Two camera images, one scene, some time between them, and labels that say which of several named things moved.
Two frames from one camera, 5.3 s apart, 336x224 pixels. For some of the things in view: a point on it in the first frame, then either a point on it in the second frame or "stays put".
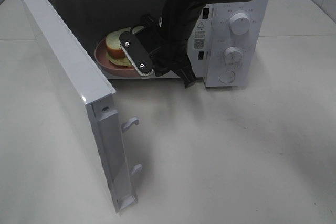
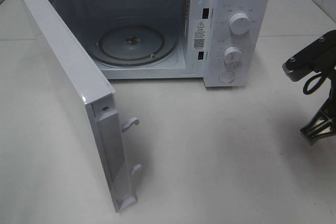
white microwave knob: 233,56 stays put
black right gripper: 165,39 → 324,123
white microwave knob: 240,23 stays put
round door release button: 227,76 stays put
